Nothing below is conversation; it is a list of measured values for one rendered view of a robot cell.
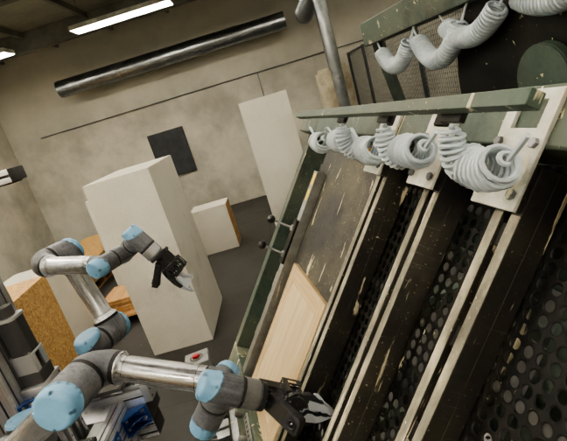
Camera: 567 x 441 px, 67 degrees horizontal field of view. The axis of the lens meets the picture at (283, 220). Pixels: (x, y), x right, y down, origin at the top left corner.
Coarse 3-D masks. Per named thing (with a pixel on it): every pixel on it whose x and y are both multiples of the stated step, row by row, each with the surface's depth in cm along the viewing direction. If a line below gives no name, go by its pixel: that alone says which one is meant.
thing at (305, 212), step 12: (312, 192) 178; (312, 204) 180; (300, 216) 181; (300, 228) 181; (300, 240) 182; (288, 252) 182; (288, 264) 183; (276, 276) 187; (288, 276) 185; (276, 288) 185; (276, 300) 186; (264, 312) 188; (264, 324) 187; (264, 336) 188; (252, 348) 189; (252, 360) 190; (252, 372) 191
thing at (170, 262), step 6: (162, 252) 172; (168, 252) 173; (156, 258) 171; (162, 258) 173; (168, 258) 173; (174, 258) 173; (180, 258) 178; (162, 264) 174; (168, 264) 174; (174, 264) 172; (180, 264) 174; (162, 270) 174; (168, 270) 173; (174, 270) 174; (180, 270) 173; (174, 276) 175
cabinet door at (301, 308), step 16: (288, 288) 174; (304, 288) 157; (288, 304) 169; (304, 304) 153; (320, 304) 139; (288, 320) 164; (304, 320) 148; (320, 320) 136; (272, 336) 176; (288, 336) 159; (304, 336) 144; (272, 352) 170; (288, 352) 154; (304, 352) 140; (256, 368) 182; (272, 368) 165; (288, 368) 150; (272, 432) 145
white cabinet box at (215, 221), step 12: (204, 204) 696; (216, 204) 667; (228, 204) 686; (192, 216) 657; (204, 216) 657; (216, 216) 658; (228, 216) 659; (204, 228) 663; (216, 228) 663; (228, 228) 664; (204, 240) 668; (216, 240) 668; (228, 240) 669; (240, 240) 696; (216, 252) 674
